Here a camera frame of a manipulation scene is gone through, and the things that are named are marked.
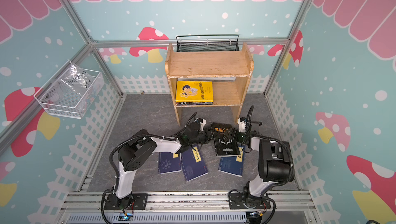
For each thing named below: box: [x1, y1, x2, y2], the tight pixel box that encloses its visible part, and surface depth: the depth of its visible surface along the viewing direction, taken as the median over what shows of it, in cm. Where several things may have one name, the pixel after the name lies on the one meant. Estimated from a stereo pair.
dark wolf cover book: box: [175, 101, 214, 106], surface depth 87 cm
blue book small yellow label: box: [218, 146, 246, 178], surface depth 87 cm
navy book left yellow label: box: [157, 151, 183, 175], surface depth 87 cm
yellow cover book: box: [175, 80, 214, 103], surface depth 88 cm
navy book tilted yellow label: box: [180, 144, 209, 183], surface depth 87 cm
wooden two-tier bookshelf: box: [165, 42, 255, 126], surface depth 78 cm
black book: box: [209, 122, 241, 157], surface depth 91 cm
